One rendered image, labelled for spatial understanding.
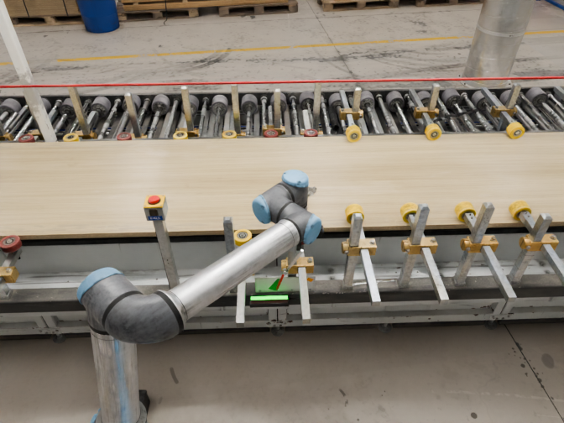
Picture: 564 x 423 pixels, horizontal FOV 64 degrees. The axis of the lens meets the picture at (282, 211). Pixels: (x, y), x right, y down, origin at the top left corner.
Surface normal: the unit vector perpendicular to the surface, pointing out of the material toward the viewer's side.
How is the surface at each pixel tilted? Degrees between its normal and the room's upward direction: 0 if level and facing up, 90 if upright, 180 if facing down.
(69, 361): 0
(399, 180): 0
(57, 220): 0
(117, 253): 90
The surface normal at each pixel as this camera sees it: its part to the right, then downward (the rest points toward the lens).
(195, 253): 0.04, 0.66
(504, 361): 0.00, -0.75
